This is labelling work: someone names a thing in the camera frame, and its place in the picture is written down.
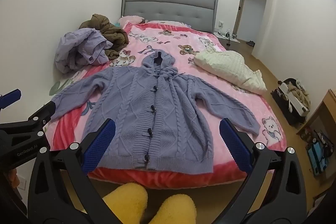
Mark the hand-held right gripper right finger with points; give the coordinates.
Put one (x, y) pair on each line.
(235, 145)

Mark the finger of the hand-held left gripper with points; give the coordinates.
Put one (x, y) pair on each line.
(10, 98)
(39, 116)

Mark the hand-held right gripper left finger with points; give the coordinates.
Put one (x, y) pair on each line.
(101, 145)

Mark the purple knit hooded cardigan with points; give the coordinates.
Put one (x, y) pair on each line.
(170, 113)

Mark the yellow fuzzy slipper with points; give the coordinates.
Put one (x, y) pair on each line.
(176, 209)
(126, 200)

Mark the black bag with clutter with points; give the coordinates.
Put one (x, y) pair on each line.
(292, 103)

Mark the lavender puffer jacket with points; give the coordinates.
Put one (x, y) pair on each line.
(78, 48)

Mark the wooden cabinet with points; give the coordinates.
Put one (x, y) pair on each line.
(329, 106)

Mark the pair of dark shoes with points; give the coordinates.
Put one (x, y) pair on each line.
(251, 43)

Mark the grey nightstand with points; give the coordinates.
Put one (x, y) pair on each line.
(232, 42)

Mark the brown fuzzy garment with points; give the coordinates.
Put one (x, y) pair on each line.
(110, 29)

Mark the pink printed blanket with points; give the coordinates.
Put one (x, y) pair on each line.
(183, 37)

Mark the pink pillow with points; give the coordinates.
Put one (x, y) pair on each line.
(128, 19)

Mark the wooden door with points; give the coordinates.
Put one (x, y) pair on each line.
(242, 6)

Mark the grey upholstered bed headboard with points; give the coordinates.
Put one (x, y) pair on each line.
(170, 3)

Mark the white wall socket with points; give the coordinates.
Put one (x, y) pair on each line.
(221, 23)
(22, 183)

